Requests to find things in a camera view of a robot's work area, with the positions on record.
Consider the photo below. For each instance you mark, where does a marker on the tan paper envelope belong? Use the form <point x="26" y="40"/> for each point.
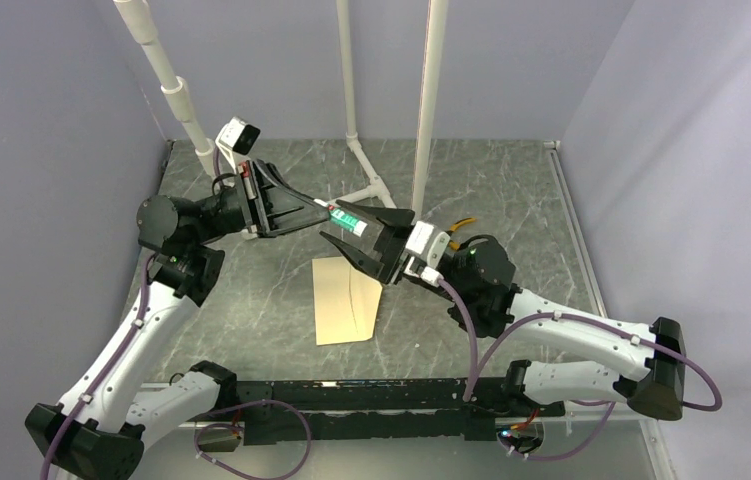
<point x="346" y="302"/>

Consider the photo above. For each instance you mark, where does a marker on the white green glue stick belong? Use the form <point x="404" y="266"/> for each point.
<point x="346" y="221"/>

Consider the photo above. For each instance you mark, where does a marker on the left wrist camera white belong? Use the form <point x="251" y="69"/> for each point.
<point x="235" y="141"/>

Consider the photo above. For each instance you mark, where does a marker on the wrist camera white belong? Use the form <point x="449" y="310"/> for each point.
<point x="425" y="249"/>
<point x="235" y="141"/>

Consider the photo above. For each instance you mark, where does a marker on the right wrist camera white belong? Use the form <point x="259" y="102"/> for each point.
<point x="425" y="249"/>

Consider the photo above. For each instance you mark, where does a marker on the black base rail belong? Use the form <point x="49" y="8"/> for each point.
<point x="278" y="411"/>

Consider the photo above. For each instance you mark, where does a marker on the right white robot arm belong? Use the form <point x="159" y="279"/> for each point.
<point x="638" y="364"/>

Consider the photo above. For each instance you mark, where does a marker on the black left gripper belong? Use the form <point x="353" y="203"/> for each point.
<point x="278" y="207"/>

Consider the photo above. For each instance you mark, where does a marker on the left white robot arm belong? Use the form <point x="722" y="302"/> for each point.
<point x="102" y="426"/>

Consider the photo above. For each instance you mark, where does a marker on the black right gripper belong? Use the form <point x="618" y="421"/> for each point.
<point x="391" y="242"/>

